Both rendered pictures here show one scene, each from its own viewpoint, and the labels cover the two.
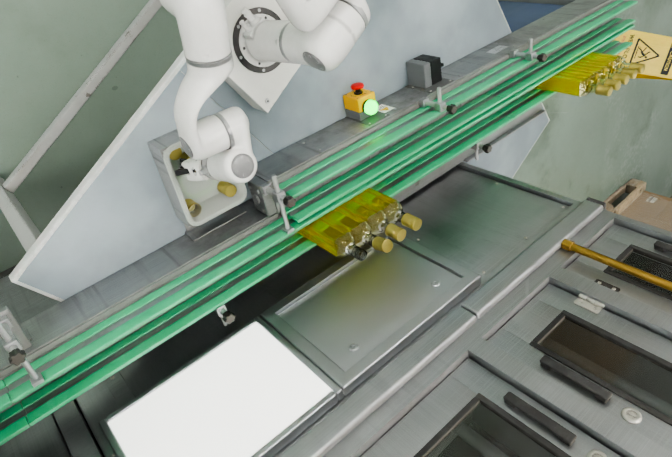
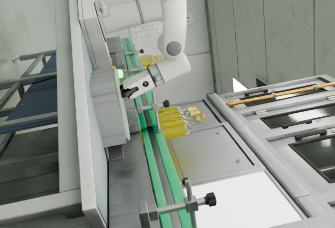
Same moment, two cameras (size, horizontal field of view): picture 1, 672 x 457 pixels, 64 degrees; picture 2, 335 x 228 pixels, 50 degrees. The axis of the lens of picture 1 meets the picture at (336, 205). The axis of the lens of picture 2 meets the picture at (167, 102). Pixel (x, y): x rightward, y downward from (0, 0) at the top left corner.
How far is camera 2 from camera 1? 1.38 m
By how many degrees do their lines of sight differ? 56
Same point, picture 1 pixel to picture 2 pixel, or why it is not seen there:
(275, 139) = not seen: hidden behind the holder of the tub
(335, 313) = (207, 161)
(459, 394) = (285, 148)
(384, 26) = not seen: hidden behind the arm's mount
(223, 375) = (218, 207)
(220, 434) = (266, 214)
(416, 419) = (291, 161)
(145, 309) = (168, 187)
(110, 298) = (141, 196)
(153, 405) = not seen: outside the picture
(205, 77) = not seen: outside the picture
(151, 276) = (140, 176)
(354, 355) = (245, 161)
